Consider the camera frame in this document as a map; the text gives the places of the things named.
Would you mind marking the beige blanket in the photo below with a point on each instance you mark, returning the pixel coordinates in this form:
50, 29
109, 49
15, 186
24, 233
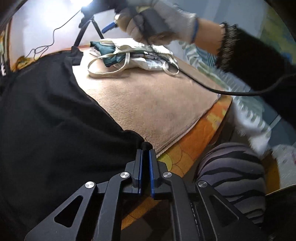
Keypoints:
159, 107

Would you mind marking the black ring light tripod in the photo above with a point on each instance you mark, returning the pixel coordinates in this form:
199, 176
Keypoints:
85, 21

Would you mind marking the right hand white glove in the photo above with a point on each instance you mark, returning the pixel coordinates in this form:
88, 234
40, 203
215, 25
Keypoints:
183, 24

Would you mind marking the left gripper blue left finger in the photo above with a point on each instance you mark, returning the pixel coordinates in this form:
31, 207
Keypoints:
135, 170

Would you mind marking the orange floral bed sheet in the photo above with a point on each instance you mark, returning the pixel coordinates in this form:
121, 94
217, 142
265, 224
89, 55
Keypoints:
186, 150

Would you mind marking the grey striped trouser leg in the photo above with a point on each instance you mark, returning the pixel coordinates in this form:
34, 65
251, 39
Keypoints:
237, 173

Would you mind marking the white canvas tote bag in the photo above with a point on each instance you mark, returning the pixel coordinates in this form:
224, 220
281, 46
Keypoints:
136, 55

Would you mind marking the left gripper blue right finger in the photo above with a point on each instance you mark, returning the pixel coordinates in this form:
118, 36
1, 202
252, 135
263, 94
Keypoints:
159, 189

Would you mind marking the white ring light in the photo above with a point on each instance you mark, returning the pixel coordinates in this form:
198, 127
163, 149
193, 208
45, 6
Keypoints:
56, 13

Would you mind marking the right forearm black sleeve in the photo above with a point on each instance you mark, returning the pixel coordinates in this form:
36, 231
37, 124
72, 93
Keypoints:
267, 72

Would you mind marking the dark green folded cloth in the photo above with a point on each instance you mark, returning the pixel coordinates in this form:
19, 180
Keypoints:
104, 50

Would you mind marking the black t-shirt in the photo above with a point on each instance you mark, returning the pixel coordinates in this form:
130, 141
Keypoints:
54, 139

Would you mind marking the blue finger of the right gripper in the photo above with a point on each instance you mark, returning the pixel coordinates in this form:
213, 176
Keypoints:
109, 27

